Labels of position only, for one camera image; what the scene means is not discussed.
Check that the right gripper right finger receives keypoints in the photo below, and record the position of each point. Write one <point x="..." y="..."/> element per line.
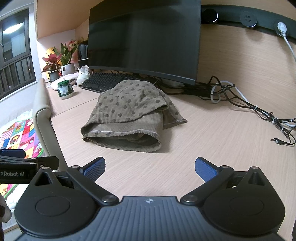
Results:
<point x="213" y="176"/>

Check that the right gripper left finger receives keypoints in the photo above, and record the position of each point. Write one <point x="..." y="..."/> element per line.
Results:
<point x="84" y="179"/>

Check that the brown polka dot garment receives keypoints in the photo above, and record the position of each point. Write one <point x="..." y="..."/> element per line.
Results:
<point x="131" y="117"/>

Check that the colourful patterned blanket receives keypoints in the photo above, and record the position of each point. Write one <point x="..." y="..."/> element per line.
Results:
<point x="22" y="135"/>

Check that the beige padded chair back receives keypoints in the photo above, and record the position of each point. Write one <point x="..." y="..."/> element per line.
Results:
<point x="42" y="122"/>

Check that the green lidded jar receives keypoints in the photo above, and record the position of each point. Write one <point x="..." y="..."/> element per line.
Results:
<point x="65" y="89"/>

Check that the black keyboard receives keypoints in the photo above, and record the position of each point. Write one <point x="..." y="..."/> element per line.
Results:
<point x="102" y="81"/>

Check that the dark barred window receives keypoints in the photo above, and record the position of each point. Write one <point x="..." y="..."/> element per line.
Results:
<point x="17" y="68"/>

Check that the red leaf potted plant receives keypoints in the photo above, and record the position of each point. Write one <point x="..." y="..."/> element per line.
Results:
<point x="52" y="66"/>

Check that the green potted plant white pot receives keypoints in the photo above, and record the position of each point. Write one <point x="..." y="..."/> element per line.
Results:
<point x="66" y="52"/>

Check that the black curved monitor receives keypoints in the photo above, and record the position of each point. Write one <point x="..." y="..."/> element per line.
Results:
<point x="155" y="38"/>

